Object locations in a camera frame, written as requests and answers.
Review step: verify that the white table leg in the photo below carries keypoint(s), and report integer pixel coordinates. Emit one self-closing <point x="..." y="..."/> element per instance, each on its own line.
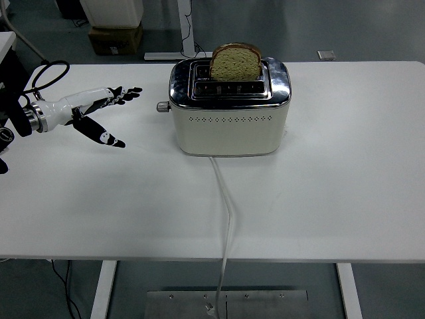
<point x="348" y="292"/>
<point x="103" y="292"/>

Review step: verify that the cream chrome two-slot toaster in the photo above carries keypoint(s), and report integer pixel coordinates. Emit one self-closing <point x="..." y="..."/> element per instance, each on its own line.
<point x="229" y="133"/>

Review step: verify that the white plastic container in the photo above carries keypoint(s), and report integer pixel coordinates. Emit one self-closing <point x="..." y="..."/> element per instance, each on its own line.
<point x="113" y="11"/>

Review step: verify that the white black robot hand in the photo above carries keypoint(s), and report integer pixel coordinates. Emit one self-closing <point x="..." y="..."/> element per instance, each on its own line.
<point x="63" y="106"/>

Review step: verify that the white side table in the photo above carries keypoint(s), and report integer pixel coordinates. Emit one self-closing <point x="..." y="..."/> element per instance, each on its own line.
<point x="5" y="43"/>

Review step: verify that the brown cardboard box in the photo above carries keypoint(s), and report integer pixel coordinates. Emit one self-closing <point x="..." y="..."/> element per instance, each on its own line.
<point x="114" y="40"/>

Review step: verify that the brown bread slice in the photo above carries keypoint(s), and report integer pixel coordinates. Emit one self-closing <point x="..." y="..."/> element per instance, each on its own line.
<point x="235" y="66"/>

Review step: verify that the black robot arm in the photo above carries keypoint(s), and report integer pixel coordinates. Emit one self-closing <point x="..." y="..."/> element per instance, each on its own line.
<point x="16" y="113"/>

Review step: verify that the black box on floor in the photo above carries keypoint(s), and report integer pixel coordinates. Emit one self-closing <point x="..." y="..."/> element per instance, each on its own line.
<point x="69" y="8"/>

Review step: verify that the grey floor socket plate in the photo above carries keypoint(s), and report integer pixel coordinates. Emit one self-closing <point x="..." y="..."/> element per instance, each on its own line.
<point x="326" y="55"/>

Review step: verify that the white desk leg with foot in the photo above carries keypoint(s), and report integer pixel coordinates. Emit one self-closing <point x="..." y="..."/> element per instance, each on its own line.
<point x="185" y="26"/>

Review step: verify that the grey metal plate with screws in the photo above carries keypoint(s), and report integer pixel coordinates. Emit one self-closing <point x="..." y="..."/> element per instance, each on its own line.
<point x="265" y="305"/>

